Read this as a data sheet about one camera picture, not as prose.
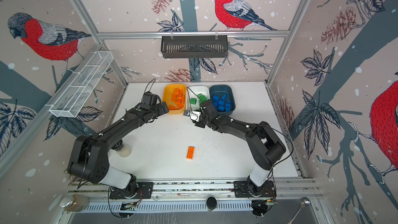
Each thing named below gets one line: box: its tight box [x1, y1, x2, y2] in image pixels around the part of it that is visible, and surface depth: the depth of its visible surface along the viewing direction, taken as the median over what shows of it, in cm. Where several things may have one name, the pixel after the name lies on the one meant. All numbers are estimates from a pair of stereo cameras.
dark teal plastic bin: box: [208, 84, 236, 116], surface depth 109 cm
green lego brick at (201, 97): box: [196, 93, 206, 102], surface depth 110 cm
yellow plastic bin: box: [162, 83, 188, 115], surface depth 112 cm
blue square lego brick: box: [212, 94, 220, 103], surface depth 110 cm
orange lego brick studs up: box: [175, 93, 185, 107], surface depth 109 cm
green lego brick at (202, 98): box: [199, 94, 208, 103], surface depth 110 cm
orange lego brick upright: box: [186, 146, 195, 160], surface depth 87 cm
